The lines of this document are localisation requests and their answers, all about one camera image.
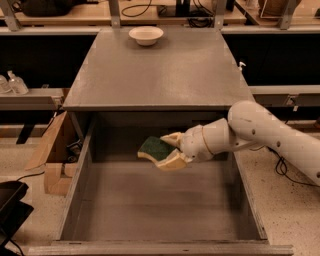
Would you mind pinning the black tray stack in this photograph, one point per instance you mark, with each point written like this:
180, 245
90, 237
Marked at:
13, 212

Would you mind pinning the open grey top drawer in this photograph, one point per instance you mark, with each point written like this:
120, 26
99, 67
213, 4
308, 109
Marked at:
120, 205

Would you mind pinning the white bowl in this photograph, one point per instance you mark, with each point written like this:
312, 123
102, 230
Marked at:
146, 35

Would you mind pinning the cardboard box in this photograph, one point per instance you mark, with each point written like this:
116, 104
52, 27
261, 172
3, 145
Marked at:
52, 154

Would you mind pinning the grey cabinet with flat top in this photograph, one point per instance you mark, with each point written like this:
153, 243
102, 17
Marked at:
187, 77

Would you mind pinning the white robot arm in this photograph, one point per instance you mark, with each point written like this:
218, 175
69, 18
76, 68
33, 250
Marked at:
248, 123

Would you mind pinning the small white spray nozzle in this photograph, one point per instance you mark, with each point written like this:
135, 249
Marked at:
241, 66

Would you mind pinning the clear sanitizer pump bottle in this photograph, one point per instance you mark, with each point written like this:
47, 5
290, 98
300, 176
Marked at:
17, 84

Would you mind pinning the clear bottle at left edge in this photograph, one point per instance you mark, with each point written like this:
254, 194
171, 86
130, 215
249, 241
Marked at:
4, 85

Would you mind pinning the black bag on desk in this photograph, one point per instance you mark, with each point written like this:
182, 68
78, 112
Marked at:
47, 8

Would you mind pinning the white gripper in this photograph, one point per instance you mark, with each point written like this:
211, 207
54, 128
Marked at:
193, 143

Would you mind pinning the green and yellow sponge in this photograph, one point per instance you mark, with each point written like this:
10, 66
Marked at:
155, 149

